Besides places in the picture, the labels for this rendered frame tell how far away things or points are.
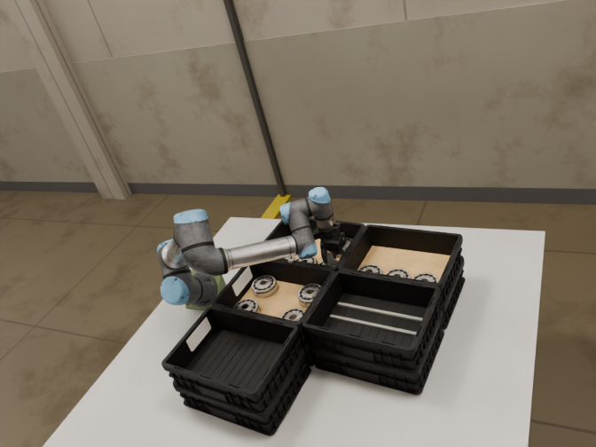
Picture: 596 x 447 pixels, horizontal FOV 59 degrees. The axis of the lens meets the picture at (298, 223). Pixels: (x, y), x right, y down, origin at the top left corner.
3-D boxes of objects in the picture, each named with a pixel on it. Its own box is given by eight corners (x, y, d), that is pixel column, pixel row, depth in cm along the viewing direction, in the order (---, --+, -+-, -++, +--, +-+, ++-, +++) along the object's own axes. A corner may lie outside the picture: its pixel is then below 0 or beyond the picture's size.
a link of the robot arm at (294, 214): (286, 231, 195) (314, 223, 196) (278, 203, 198) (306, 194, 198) (287, 235, 203) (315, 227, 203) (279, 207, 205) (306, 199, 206)
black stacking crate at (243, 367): (171, 387, 188) (160, 365, 182) (219, 327, 208) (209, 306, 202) (264, 419, 168) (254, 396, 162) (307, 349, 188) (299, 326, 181)
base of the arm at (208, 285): (187, 303, 239) (173, 304, 230) (191, 270, 239) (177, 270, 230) (215, 309, 232) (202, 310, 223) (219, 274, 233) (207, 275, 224)
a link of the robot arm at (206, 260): (192, 281, 175) (324, 251, 193) (184, 249, 177) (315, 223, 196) (187, 287, 186) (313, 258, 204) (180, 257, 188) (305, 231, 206)
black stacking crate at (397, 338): (308, 348, 188) (301, 326, 181) (342, 293, 208) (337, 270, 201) (417, 376, 168) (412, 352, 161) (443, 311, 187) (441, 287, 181)
